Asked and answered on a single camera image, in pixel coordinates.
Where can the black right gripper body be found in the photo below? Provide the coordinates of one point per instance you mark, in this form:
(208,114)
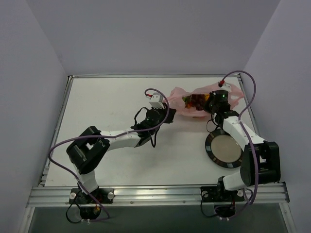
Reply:
(210,107)

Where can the pink floral plastic bag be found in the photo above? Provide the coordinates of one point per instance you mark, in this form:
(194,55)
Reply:
(176,102)

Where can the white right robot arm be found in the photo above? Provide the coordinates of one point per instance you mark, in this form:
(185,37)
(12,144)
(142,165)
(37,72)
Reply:
(260,158)

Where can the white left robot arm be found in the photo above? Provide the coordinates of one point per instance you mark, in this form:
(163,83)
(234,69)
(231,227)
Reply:
(87,152)

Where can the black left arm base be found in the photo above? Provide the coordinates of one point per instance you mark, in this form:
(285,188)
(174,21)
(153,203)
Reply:
(89,209)

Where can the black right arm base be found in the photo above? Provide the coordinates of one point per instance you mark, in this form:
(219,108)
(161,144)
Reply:
(224,202)

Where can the dark red fake grapes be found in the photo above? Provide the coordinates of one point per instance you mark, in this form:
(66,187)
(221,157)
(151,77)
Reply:
(198,101)

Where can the fake strawberry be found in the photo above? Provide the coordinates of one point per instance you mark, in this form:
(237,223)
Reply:
(187,101)

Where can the dark rimmed beige plate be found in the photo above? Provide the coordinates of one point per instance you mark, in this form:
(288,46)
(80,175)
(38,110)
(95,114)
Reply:
(223,150)

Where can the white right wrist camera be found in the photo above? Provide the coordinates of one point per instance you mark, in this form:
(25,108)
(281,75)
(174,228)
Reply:
(224,86)

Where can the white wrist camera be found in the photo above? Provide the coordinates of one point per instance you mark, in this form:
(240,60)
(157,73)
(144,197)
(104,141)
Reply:
(156,101)
(224,86)

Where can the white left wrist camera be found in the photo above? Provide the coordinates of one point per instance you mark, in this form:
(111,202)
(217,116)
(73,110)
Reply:
(156,101)

